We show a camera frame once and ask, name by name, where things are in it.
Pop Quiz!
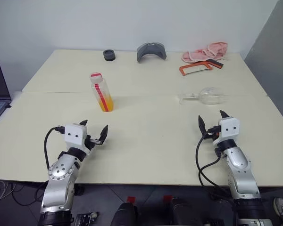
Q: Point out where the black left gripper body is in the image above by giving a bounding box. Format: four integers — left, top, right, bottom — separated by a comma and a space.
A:
84, 133, 102, 151

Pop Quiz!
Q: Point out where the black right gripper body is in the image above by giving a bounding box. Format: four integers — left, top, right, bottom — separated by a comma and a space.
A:
205, 131, 220, 145

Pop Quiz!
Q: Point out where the bottle with orange liquid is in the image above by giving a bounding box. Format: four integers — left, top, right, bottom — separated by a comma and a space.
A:
91, 79, 115, 113

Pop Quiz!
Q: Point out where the white bottle cap red tape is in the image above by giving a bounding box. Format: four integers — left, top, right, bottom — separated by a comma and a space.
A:
90, 72, 103, 83

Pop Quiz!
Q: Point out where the orange hacksaw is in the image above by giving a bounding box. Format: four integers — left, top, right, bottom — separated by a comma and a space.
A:
179, 58, 225, 77

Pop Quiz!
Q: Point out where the pink cloth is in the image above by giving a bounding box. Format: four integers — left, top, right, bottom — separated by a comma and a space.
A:
182, 41, 229, 64

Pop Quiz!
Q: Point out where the black device with white knob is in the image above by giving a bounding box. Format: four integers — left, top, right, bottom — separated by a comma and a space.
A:
74, 211, 100, 226

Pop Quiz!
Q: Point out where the dark rounded shape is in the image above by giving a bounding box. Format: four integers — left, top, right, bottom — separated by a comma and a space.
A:
111, 202, 139, 226
169, 197, 197, 226

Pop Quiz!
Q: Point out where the grey partition panel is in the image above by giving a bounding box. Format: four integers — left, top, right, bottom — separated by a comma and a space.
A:
242, 0, 283, 131

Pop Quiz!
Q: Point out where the grey curved visor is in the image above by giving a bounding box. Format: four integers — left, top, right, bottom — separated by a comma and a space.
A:
136, 42, 168, 64

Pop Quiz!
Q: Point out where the white sneaker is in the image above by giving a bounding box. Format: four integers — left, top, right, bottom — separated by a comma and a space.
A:
273, 197, 283, 225

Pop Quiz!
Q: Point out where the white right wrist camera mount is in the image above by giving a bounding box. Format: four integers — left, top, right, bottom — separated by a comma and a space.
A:
217, 116, 241, 142

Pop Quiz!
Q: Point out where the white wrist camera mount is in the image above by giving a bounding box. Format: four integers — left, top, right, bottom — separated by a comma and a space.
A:
64, 123, 89, 152
217, 116, 241, 142

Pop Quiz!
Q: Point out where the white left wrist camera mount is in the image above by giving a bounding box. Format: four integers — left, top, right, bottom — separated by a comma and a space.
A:
64, 123, 89, 152

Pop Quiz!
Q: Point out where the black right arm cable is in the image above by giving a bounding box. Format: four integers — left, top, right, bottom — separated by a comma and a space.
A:
195, 126, 230, 201

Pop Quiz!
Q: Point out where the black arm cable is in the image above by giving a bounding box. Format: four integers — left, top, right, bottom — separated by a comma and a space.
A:
195, 126, 230, 201
44, 126, 67, 170

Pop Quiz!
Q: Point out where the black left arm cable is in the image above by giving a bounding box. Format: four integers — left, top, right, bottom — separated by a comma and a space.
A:
44, 126, 67, 170

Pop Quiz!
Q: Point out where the black floor cable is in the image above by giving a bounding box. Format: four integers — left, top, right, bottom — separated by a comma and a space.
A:
12, 182, 47, 206

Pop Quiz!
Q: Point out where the white floor cable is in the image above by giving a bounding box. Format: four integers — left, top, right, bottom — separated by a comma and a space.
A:
0, 179, 17, 208

